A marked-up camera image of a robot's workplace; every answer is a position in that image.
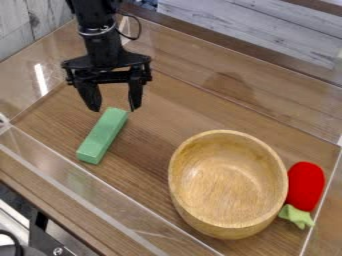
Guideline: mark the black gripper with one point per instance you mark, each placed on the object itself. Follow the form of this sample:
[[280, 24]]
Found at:
[[107, 64]]

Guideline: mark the green rectangular block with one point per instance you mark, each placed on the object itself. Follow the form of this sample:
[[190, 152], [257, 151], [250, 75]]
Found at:
[[102, 135]]

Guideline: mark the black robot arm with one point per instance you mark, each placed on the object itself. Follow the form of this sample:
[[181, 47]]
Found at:
[[95, 17]]

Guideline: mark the brown wooden bowl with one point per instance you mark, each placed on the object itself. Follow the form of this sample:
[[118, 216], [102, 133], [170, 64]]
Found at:
[[228, 181]]

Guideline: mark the black metal stand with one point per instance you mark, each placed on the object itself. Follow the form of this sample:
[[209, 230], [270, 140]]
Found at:
[[41, 240]]

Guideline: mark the red plush strawberry toy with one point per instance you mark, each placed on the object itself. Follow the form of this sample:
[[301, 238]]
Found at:
[[306, 185]]

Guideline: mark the clear acrylic corner bracket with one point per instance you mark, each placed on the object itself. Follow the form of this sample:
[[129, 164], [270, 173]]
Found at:
[[125, 28]]

